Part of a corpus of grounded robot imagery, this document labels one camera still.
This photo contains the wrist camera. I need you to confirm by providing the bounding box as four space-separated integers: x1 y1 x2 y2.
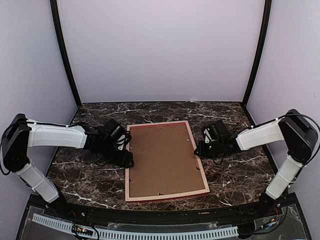
101 119 126 141
201 120 232 143

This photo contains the black front rail base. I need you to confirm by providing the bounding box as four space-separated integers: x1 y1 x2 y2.
17 194 310 240

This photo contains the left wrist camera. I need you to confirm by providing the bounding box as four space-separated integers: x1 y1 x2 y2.
101 119 126 141

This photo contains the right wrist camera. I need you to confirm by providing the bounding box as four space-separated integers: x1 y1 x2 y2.
201 120 232 143

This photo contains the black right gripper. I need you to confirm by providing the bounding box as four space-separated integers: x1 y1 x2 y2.
194 139 223 159

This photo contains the white slotted cable duct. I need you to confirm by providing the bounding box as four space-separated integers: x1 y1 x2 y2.
31 213 239 240

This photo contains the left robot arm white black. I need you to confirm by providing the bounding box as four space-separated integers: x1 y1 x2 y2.
0 113 135 218

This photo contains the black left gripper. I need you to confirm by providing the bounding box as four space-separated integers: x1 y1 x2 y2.
99 140 134 169

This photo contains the red wooden picture frame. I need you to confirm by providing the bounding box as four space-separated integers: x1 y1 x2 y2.
124 119 210 203

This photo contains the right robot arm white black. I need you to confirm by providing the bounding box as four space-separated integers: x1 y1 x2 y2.
194 109 320 217

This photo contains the black enclosure frame post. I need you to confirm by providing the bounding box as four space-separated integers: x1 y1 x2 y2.
242 0 273 107
50 0 82 108

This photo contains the black enclosure frame post right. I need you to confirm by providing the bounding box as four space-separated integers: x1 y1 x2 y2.
242 0 273 107

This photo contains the black enclosure frame post left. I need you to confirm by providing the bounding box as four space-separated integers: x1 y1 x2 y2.
50 0 82 108

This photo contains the brown cardboard backing board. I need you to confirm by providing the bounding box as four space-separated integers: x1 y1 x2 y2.
128 122 207 198

